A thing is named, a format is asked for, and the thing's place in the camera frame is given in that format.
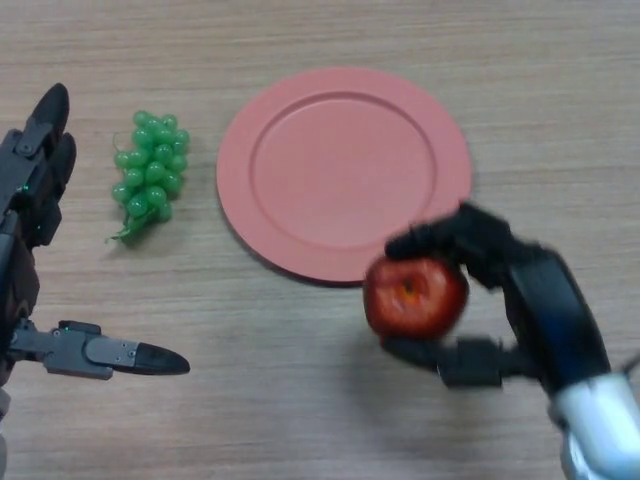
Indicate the red apple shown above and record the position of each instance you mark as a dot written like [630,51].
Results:
[415,297]

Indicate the pink round plate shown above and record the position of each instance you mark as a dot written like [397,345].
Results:
[340,170]

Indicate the green grape bunch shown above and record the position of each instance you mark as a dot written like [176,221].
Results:
[152,170]

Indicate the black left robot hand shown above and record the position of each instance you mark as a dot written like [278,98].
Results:
[27,175]

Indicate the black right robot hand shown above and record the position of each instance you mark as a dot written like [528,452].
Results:
[550,310]

